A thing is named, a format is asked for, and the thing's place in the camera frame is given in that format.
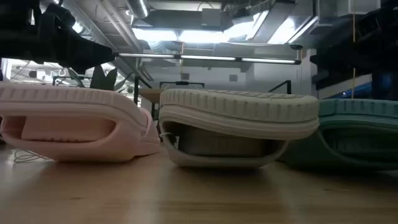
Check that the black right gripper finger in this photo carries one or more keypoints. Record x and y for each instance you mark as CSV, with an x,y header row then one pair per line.
x,y
321,60
345,60

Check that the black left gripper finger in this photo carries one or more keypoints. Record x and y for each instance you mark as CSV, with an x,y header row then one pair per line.
x,y
84,54
104,56

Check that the pink rubber slide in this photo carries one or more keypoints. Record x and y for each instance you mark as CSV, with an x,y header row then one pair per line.
x,y
77,105

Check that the green rubber slide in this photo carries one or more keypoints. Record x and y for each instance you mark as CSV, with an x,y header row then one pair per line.
x,y
357,112

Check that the gray rubber slide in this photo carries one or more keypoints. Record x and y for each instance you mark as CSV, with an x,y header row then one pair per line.
x,y
236,109

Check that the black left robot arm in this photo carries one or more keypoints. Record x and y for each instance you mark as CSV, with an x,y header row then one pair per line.
x,y
15,31

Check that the LED light bar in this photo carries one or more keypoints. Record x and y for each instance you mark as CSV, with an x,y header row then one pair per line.
x,y
205,58

